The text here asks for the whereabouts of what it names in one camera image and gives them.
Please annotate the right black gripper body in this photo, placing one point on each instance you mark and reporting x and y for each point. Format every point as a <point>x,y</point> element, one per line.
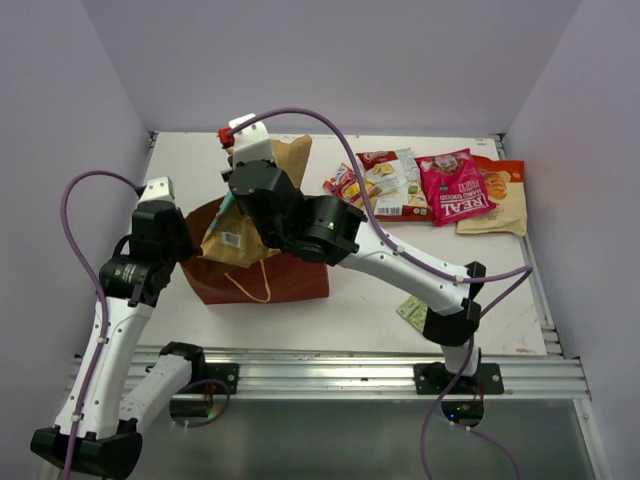
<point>270,235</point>

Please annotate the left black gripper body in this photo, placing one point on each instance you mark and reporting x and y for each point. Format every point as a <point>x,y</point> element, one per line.
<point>181,246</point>

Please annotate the brown kraft chips bag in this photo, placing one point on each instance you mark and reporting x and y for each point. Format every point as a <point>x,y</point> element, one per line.
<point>235,240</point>

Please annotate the red paper bag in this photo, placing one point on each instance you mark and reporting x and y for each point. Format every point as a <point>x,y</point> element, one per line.
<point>279,278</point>

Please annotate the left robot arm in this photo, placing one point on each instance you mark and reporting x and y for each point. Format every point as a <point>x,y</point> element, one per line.
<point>100,429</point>

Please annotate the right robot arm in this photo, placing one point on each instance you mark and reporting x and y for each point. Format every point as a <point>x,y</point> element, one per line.
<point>325,230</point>

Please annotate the red white chips bag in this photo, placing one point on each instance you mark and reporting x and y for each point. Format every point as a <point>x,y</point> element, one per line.
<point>396,176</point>

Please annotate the pink REAL chips bag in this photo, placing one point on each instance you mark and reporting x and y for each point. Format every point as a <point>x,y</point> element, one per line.
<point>454,187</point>

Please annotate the orange beige chips bag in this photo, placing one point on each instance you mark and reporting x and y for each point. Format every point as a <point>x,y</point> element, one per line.
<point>504,181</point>

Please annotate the orange yellow candy packet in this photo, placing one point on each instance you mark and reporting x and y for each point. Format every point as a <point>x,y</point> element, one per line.
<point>344,185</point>

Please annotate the green small sachet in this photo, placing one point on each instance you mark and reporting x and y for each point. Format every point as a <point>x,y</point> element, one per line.
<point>414,312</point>

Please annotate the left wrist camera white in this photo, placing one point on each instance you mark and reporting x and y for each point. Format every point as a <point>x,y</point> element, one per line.
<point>157,189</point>

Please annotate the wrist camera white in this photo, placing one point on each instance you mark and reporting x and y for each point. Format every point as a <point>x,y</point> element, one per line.
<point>250,144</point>
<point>157,189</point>

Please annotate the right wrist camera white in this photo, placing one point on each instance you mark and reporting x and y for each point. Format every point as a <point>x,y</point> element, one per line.
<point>250,144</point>

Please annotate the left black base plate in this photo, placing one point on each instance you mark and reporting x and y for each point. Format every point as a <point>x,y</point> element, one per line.
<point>211,381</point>

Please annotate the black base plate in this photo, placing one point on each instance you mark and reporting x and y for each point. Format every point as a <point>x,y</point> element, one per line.
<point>432,379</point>
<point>211,381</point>

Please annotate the aluminium mounting rail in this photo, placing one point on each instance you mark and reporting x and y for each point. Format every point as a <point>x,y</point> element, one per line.
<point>298,375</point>

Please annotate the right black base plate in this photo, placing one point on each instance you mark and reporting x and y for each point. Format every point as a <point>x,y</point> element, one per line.
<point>432,379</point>

